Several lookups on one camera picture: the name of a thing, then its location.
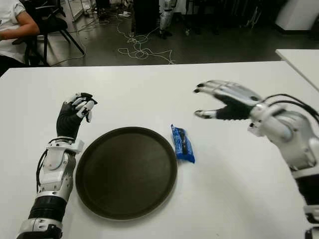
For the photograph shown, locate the white panel board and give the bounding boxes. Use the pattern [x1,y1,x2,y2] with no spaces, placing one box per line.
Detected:
[61,0,87,23]

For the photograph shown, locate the black cabinet on casters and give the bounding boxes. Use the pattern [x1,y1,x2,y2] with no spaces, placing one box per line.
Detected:
[129,0,161,35]

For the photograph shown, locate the blue Oreo packet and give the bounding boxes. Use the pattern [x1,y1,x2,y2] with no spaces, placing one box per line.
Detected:
[170,123,196,165]

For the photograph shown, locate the white machine housing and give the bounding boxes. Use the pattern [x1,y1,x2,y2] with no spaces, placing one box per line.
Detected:
[275,0,319,33]

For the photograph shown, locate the silver humanoid robot legs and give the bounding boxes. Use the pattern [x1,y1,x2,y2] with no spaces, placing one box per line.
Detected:
[159,0,178,39]

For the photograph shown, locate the black chair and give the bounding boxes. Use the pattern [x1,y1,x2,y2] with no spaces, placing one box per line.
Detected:
[12,0,86,67]

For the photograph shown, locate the seated person white shirt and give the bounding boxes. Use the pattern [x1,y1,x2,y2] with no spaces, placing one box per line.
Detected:
[0,0,40,75]

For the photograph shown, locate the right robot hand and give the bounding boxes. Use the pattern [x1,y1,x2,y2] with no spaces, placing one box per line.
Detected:
[193,79,262,122]

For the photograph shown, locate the white floor cable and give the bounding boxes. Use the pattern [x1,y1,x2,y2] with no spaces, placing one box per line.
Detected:
[117,14,176,65]

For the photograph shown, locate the white side table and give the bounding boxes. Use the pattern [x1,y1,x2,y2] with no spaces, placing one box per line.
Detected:
[275,49,319,92]

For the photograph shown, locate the round brown tray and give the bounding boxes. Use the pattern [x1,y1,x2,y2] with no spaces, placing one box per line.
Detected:
[75,126,178,221]

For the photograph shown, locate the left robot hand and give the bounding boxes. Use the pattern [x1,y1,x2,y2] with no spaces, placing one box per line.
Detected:
[56,92,98,139]

